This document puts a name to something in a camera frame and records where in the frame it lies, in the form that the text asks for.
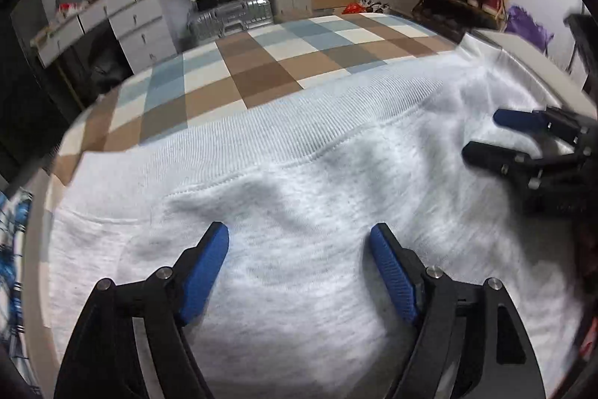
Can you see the beige padded bed frame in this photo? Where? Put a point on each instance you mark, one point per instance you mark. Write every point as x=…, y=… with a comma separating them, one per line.
x=528, y=57

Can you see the light grey sweatshirt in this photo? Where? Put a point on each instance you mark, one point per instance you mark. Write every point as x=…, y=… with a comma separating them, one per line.
x=303, y=174

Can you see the red plastic bag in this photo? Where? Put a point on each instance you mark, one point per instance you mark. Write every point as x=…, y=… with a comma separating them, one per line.
x=351, y=9

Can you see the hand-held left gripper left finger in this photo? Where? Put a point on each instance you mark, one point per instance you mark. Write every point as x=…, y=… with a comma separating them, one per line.
x=205, y=273

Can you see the black cabinet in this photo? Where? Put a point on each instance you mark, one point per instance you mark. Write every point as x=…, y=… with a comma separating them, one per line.
x=28, y=90

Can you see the purple bag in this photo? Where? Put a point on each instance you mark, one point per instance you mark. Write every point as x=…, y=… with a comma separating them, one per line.
x=528, y=27

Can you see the black white patterned item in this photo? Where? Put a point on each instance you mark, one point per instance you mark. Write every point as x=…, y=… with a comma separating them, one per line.
x=376, y=5

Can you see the black bag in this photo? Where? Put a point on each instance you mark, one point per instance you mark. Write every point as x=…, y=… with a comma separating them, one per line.
x=105, y=67

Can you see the blue plaid cloth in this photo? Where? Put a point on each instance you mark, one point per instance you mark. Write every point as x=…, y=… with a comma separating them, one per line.
x=11, y=277

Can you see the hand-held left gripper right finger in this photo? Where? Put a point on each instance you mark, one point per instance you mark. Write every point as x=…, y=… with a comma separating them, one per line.
x=392, y=277

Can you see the checkered bed sheet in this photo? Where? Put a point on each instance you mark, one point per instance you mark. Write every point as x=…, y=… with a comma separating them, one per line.
x=261, y=72

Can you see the silver suitcase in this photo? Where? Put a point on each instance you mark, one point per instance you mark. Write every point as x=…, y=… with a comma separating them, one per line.
x=233, y=18

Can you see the white dressing table with drawers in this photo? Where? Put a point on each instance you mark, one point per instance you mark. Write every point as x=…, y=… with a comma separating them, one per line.
x=135, y=22

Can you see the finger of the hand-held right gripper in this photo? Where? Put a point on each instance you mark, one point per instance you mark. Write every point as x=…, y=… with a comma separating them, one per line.
x=514, y=119
x=490, y=156

